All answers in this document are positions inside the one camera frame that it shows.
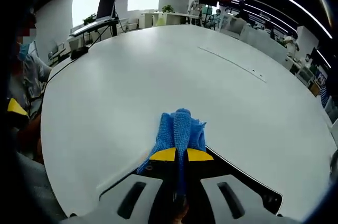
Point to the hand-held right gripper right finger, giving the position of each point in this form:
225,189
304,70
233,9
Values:
224,197

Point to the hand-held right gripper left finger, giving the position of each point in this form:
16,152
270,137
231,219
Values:
137,195

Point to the blue cleaning cloth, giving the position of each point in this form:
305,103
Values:
182,131

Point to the person's right hand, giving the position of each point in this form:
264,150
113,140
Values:
181,212

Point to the person's torso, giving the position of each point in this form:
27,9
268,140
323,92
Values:
31,76

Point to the small black table device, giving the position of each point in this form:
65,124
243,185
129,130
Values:
78,53

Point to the potted green plant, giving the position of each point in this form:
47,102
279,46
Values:
168,9
89,19

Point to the black laptop on stand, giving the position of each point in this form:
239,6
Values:
105,4

